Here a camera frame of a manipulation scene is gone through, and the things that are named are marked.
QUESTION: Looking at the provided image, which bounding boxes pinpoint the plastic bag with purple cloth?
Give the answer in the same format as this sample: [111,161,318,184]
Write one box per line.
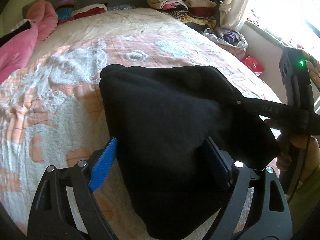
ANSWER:
[203,27,248,61]

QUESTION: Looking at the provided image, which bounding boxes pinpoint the red plastic bag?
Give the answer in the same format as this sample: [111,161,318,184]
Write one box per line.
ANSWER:
[242,55,265,76]

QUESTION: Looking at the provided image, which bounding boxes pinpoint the black garment with orange cuffs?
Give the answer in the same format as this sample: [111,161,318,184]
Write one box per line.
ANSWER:
[99,64,280,239]

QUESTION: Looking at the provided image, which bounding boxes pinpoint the person's hand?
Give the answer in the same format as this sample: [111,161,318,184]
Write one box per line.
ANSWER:
[263,118,319,189]

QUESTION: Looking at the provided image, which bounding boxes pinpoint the cream curtain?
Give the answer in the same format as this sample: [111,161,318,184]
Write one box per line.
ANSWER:
[219,0,254,31]

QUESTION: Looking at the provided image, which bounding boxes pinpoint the striped clothes by headboard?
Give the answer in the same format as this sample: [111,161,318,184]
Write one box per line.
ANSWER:
[53,0,108,26]

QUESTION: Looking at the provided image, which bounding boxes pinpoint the black cloth on duvet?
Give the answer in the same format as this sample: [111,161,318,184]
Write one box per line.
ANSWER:
[0,20,31,47]

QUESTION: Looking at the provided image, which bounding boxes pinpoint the pink duvet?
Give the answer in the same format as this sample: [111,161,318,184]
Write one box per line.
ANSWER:
[1,0,57,82]

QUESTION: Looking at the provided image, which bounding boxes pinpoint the pile of folded clothes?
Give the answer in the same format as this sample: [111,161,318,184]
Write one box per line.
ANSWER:
[146,0,225,33]

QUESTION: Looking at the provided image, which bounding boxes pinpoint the peach white floral bedspread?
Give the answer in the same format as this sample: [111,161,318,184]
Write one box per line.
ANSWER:
[1,8,278,233]

